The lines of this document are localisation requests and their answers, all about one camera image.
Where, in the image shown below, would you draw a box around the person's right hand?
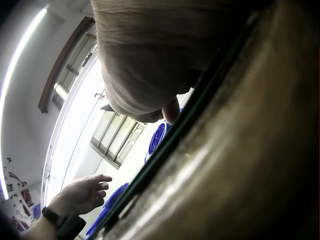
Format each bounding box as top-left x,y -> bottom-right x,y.
90,0 -> 273,125

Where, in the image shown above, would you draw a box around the person's left hand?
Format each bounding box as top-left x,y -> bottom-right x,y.
49,174 -> 112,216

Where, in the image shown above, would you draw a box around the person's right fingers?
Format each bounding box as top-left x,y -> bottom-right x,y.
161,96 -> 180,125

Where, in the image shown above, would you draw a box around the person's left fingers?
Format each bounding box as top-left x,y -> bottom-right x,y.
75,174 -> 112,208

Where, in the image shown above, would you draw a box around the pile of blue plastic lids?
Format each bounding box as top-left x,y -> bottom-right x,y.
85,182 -> 130,237

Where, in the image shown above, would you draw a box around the blue ribbed plastic lid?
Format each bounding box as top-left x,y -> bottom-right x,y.
147,107 -> 183,157

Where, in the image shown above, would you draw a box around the black wrist band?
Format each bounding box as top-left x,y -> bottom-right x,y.
41,206 -> 87,232

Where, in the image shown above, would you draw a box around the brown board with dark edge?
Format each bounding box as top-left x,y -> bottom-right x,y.
92,0 -> 320,240

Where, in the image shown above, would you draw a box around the white cylinder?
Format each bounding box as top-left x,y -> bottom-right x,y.
53,82 -> 70,97

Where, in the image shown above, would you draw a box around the long strip lamp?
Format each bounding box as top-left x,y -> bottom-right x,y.
0,7 -> 48,200

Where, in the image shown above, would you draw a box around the red and black wall decoration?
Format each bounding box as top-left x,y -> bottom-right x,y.
0,156 -> 42,232

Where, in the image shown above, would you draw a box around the brown wooden frame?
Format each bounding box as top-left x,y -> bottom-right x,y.
37,17 -> 98,114

